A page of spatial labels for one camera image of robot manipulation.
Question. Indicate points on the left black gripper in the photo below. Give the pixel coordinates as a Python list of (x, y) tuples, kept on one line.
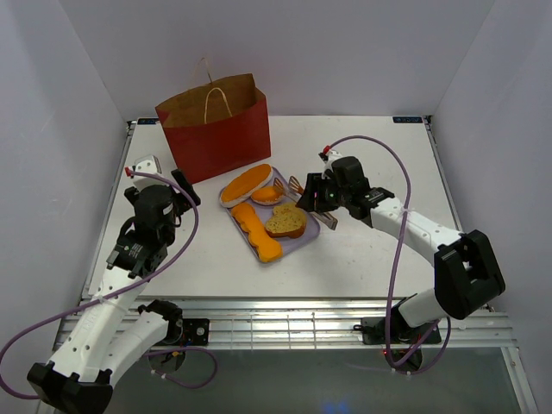
[(179, 177)]

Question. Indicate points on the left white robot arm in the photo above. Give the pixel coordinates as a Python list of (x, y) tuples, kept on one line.
[(81, 375)]

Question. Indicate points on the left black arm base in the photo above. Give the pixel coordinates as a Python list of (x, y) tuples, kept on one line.
[(195, 332)]

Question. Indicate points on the aluminium front rail frame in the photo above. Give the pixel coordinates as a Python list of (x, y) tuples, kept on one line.
[(324, 324)]

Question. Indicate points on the brown bread slice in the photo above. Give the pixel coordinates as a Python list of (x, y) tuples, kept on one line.
[(286, 226), (287, 208)]

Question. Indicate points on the wavy orange bread piece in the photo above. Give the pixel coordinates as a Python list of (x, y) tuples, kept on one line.
[(266, 247)]

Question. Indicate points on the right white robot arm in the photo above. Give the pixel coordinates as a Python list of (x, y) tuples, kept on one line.
[(466, 272)]

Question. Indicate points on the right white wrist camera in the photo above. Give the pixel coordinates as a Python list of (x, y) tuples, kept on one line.
[(329, 156)]

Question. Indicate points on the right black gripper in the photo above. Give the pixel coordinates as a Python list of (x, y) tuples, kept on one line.
[(315, 184)]

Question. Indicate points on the red paper bag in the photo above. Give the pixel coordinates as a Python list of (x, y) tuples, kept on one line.
[(217, 127)]

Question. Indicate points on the small oval orange bread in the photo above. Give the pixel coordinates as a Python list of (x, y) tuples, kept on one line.
[(268, 195)]

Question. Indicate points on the metal kitchen tongs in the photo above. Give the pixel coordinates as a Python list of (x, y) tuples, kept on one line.
[(293, 190)]

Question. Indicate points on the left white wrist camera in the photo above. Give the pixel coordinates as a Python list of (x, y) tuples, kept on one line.
[(148, 164)]

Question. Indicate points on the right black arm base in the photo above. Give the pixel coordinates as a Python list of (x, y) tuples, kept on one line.
[(372, 331)]

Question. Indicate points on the long orange bread loaf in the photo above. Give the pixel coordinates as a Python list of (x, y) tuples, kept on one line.
[(243, 186)]

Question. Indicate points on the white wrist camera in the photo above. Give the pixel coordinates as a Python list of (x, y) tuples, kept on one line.
[(148, 164), (329, 156)]

